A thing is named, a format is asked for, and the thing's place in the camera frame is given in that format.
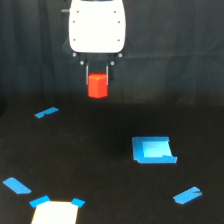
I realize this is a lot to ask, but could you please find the red hexagonal block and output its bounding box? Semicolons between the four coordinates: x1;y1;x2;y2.
88;73;108;98

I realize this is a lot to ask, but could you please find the blue tape on paper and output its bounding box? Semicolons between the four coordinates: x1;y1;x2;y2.
71;198;85;208
29;195;50;208

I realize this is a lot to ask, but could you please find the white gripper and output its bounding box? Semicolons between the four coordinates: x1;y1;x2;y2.
62;0;133;84

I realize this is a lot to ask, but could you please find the blue tape strip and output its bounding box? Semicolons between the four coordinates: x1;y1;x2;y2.
3;177;31;194
173;187;202;205
34;107;59;119

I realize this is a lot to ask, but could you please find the blue tape strip near left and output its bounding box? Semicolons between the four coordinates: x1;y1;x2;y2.
3;177;31;194

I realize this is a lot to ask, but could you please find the white paper sheet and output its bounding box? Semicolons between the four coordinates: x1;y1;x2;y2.
31;201;78;224

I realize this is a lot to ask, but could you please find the blue tape on paper right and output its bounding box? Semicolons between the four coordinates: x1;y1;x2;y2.
71;198;85;208

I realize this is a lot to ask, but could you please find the blue tape square marker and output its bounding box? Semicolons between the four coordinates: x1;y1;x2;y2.
132;136;177;164

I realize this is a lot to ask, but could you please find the blue tape strip far left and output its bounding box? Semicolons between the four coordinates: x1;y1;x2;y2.
34;107;59;119

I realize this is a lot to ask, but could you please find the blue tape strip near right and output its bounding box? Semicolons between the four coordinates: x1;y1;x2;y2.
173;187;202;205

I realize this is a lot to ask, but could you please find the blue tape on paper left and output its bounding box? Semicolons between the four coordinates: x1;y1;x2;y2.
29;195;50;208

